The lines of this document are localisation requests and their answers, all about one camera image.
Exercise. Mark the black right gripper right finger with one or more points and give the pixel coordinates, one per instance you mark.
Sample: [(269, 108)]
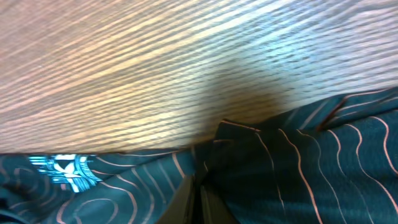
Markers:
[(214, 209)]

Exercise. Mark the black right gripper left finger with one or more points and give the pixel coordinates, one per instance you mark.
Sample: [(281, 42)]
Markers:
[(180, 209)]

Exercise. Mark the black printed cycling jersey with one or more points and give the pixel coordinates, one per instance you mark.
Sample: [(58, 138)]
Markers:
[(332, 161)]

